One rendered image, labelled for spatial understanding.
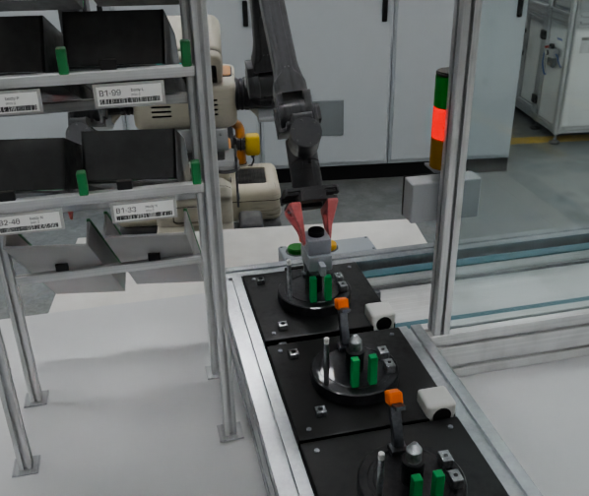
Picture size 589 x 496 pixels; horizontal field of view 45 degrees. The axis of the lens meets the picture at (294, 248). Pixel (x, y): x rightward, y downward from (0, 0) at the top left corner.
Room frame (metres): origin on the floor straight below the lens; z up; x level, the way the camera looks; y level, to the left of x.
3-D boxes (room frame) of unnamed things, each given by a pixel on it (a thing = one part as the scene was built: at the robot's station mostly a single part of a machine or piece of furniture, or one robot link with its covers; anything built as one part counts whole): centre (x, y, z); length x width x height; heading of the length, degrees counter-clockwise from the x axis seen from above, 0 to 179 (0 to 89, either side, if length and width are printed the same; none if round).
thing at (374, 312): (1.08, -0.15, 0.97); 0.05 x 0.05 x 0.04; 13
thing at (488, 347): (1.20, -0.33, 0.91); 0.84 x 0.28 x 0.10; 103
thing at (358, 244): (1.38, -0.07, 0.93); 0.21 x 0.07 x 0.06; 103
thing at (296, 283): (1.16, -0.04, 0.98); 0.14 x 0.14 x 0.02
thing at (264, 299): (1.16, -0.04, 0.96); 0.24 x 0.24 x 0.02; 13
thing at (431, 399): (0.91, -0.09, 1.01); 0.24 x 0.24 x 0.13; 13
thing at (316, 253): (1.14, -0.04, 1.08); 0.08 x 0.04 x 0.07; 13
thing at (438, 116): (1.08, -0.25, 1.33); 0.05 x 0.05 x 0.05
